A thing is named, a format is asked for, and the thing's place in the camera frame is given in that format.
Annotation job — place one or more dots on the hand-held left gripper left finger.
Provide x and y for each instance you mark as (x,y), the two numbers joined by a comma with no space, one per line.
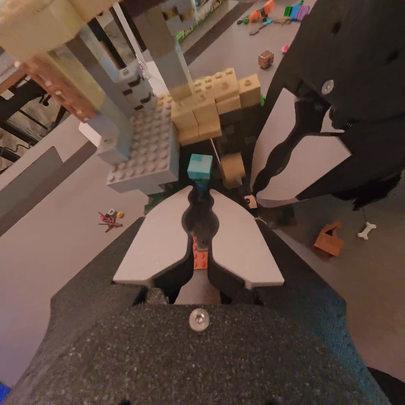
(152,250)

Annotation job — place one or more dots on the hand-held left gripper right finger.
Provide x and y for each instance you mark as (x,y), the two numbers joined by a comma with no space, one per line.
(246,250)

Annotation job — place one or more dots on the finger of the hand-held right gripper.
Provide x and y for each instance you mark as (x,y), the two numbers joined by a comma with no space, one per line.
(316,158)
(272,126)

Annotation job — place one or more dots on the brown toy chest piece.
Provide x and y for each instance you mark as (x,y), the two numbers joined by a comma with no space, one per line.
(329,240)

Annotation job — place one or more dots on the toy brick tower model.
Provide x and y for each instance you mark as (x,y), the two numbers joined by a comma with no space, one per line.
(142,126)

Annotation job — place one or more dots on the grey desk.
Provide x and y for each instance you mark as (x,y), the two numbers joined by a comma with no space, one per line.
(348,284)

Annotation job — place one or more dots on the orange toy brick plate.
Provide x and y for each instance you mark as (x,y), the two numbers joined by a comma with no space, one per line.
(200,256)

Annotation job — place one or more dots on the small dark red toy piece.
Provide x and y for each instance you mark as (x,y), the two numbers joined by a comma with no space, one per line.
(110,221)

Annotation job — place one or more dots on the brown toy cube block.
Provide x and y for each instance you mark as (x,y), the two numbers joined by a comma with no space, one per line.
(265,59)

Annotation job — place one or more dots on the pink toy flower piece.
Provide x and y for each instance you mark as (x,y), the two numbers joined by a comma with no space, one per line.
(285,48)

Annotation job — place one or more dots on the white toy bone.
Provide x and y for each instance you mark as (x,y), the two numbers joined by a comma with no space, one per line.
(367,230)

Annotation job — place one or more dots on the dark toy shovel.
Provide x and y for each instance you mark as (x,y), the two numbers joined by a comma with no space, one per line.
(258,29)

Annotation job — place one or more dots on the orange toy figure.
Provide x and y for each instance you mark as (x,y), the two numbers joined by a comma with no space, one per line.
(259,12)

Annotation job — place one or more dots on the green toy box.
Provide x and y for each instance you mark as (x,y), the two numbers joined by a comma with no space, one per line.
(196,19)

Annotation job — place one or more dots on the white stand base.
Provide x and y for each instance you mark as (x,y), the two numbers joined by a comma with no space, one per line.
(90,133)

